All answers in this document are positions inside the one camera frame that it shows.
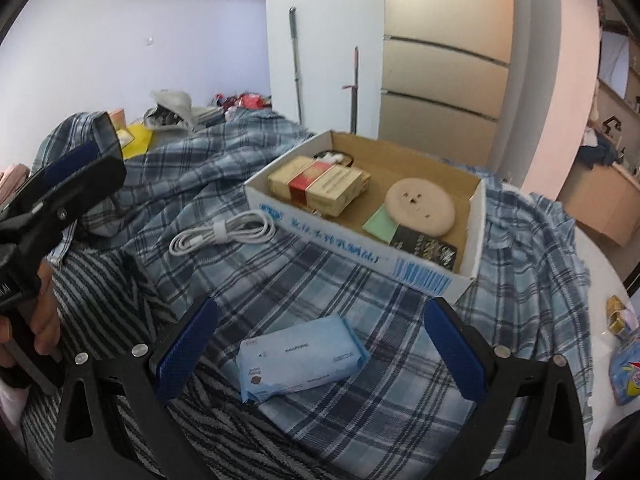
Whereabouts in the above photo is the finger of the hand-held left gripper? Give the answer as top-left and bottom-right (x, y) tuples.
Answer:
(0, 111), (125, 209)
(0, 158), (128, 234)

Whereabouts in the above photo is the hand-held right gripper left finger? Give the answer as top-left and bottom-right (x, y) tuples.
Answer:
(52, 296), (221, 480)

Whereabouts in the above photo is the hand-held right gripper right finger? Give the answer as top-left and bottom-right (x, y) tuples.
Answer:
(424, 297), (586, 480)

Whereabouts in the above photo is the black patterned packet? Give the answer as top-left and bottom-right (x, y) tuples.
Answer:
(390, 225), (460, 273)

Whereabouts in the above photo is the blue wet wipes pack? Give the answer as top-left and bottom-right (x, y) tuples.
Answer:
(235, 314), (371, 417)

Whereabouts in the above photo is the blue plaid shirt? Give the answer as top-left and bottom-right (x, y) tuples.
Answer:
(30, 110), (593, 480)

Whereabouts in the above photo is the white cardboard box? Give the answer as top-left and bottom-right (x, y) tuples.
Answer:
(244, 129), (487, 301)

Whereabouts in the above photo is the round beige sponge pad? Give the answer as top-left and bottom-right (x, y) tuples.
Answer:
(385, 177), (457, 237)

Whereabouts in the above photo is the beige carton with red label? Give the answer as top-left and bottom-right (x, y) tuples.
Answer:
(267, 156), (372, 218)

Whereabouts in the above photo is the person's left hand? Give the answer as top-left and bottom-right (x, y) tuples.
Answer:
(0, 258), (63, 368)

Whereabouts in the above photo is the yellow paper bag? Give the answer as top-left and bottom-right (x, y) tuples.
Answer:
(116, 122), (153, 161)

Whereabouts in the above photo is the dark striped cloth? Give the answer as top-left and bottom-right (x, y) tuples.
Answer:
(20, 247), (341, 480)

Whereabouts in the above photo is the grey cloth bag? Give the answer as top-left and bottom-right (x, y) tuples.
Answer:
(144, 89), (226, 131)

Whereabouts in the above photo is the green card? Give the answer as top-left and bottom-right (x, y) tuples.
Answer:
(362, 205), (401, 246)

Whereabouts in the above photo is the yellow snack packet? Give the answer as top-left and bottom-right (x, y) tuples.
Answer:
(606, 296), (640, 336)

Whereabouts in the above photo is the blue printed packet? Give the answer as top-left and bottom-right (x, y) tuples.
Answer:
(609, 337), (640, 407)

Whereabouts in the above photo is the red plastic bag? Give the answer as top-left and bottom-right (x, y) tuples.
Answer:
(215, 91), (272, 111)

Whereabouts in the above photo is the dark rounded object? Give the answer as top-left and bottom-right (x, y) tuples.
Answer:
(595, 412), (640, 471)

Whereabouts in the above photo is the beige kitchen cabinet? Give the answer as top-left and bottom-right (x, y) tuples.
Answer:
(557, 162), (638, 247)

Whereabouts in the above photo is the beige refrigerator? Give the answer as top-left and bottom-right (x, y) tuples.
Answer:
(378, 0), (516, 168)

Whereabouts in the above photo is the dark blue cloth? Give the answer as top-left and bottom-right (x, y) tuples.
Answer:
(580, 125), (621, 171)

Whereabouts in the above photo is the white coiled cable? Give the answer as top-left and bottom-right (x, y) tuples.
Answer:
(169, 210), (277, 261)

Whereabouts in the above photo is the grey mop handle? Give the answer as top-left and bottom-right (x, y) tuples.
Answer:
(288, 6), (306, 126)

